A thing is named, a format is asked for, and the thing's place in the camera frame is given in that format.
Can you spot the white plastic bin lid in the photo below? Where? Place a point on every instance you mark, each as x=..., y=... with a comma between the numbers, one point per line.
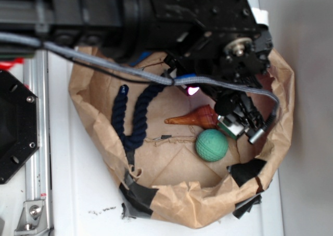
x=86, y=199

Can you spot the brown paper bag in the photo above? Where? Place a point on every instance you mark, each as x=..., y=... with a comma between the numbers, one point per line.
x=168, y=180

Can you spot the blue plastic bottle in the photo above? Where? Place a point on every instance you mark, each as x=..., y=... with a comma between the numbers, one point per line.
x=150, y=68

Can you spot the orange spiral shell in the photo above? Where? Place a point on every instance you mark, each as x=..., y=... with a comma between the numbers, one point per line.
x=204, y=117

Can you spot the green dimpled ball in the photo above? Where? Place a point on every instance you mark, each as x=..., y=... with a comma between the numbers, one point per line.
x=211, y=145

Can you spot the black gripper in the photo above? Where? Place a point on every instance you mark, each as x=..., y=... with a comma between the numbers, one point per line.
x=217, y=44

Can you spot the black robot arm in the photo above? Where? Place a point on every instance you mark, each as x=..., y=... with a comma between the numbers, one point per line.
x=121, y=29

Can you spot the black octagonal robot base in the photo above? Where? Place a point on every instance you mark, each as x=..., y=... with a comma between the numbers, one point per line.
x=19, y=129

